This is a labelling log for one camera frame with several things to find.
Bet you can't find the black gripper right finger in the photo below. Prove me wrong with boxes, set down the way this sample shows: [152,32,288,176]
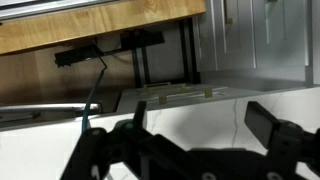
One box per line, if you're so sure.
[244,101,283,150]

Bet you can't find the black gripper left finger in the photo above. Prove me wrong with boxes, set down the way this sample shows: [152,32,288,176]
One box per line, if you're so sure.
[133,100,148,130]

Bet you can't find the grey drawer cabinet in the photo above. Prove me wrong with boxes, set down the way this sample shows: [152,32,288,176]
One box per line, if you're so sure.
[116,0,320,113]

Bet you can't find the chrome metal bar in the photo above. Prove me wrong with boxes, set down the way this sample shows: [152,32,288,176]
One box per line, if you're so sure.
[0,102,101,117]

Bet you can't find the brass drawer handle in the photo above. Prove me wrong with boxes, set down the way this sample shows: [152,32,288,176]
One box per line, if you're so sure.
[158,88,214,105]
[142,81,187,95]

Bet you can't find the black metal frame legs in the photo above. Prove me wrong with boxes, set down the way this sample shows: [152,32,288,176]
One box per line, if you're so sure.
[131,17,202,88]

